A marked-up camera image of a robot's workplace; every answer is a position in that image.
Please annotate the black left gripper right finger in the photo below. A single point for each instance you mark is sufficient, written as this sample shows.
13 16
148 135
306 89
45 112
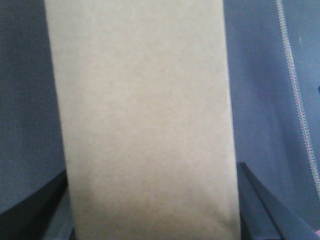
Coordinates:
269 212

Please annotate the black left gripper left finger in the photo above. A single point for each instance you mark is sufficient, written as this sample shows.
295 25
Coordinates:
45 215

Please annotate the brown cardboard package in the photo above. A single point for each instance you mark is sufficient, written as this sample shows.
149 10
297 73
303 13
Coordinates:
144 101

